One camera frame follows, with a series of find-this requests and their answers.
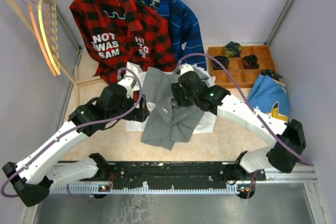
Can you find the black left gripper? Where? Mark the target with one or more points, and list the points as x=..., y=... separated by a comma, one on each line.
x=139, y=114

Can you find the blue plaid shirt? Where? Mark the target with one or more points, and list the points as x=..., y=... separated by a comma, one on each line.
x=184, y=28

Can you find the red black plaid shirt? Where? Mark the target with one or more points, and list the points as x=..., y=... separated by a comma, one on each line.
x=143, y=38

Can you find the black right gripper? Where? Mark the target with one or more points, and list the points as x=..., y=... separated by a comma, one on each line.
x=177, y=90

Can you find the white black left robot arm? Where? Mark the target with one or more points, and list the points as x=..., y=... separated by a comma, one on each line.
x=35, y=177

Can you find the yellow hanger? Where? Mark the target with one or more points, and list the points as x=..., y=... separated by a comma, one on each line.
x=47, y=18

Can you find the rolled black orange tie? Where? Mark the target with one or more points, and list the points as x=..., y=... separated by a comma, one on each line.
x=250, y=62

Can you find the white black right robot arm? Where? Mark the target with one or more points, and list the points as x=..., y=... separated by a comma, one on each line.
x=285, y=140

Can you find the rolled green blue tie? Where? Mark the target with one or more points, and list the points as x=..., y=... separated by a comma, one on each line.
x=232, y=49

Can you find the light blue pikachu cloth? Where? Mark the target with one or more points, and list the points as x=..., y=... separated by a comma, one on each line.
x=270, y=97

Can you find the white shirt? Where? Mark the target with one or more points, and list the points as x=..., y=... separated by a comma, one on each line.
x=207, y=122

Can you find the rolled dark tie by cloth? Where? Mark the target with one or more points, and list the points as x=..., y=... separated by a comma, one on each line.
x=271, y=73

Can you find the grey button shirt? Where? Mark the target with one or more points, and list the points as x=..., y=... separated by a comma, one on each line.
x=166, y=123

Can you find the wooden compartment tray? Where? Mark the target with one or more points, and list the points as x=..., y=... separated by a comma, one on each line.
x=244, y=77

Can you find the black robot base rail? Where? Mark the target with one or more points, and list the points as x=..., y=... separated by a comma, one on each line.
x=177, y=175

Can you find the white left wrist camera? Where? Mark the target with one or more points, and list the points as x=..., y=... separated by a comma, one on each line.
x=130, y=84

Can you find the orange hanger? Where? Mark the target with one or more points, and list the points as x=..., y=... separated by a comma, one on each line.
x=39, y=38

